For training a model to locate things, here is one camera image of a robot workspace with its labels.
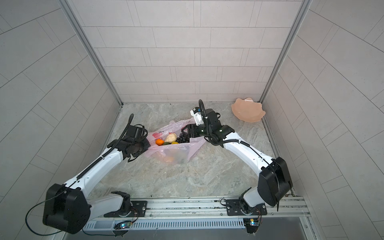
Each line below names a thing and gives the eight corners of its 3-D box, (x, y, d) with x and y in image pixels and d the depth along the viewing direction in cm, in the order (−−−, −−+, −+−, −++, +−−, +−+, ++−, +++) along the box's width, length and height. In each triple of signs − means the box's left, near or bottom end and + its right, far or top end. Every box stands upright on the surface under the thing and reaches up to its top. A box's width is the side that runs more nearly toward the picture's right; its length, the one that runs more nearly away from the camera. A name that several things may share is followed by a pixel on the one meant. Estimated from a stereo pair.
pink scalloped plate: (233, 124, 106) (235, 119, 102) (229, 102, 120) (230, 97, 116) (265, 124, 106) (267, 119, 102) (257, 102, 120) (259, 97, 116)
